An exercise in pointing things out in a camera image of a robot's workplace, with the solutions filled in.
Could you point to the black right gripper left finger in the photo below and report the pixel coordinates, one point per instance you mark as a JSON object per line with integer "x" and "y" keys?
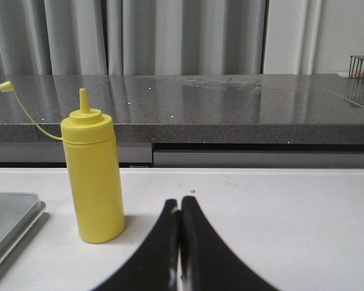
{"x": 153, "y": 266}

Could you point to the metal wire rack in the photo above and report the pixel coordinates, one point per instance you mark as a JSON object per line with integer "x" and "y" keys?
{"x": 356, "y": 66}

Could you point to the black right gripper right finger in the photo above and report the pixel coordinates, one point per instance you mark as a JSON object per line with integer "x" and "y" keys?
{"x": 207, "y": 262}

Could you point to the grey curtain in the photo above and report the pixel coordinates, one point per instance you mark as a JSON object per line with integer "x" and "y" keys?
{"x": 158, "y": 37}

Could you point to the grey stone counter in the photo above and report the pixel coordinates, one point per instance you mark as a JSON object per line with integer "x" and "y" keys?
{"x": 247, "y": 121}

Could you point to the silver digital kitchen scale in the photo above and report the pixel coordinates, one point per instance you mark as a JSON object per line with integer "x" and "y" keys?
{"x": 18, "y": 213}

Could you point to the yellow squeeze bottle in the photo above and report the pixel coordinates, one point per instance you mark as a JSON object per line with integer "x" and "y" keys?
{"x": 91, "y": 152}

